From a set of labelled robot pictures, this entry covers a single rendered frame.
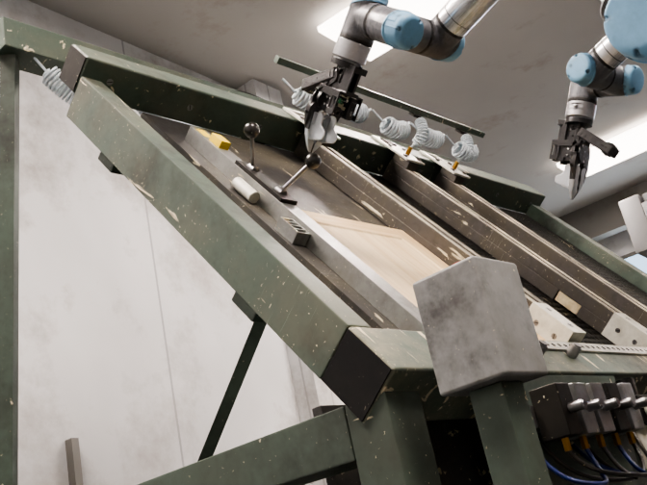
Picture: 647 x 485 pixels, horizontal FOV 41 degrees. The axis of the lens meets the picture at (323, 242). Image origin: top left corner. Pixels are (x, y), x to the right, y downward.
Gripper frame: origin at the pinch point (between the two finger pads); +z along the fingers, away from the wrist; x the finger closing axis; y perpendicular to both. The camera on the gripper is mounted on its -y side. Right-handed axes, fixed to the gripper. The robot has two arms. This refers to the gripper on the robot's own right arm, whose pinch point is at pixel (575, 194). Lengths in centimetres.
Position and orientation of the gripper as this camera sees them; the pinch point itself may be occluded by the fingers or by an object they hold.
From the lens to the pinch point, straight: 233.8
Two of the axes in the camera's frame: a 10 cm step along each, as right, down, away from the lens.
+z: -1.7, 9.8, -0.6
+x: -6.1, -1.6, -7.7
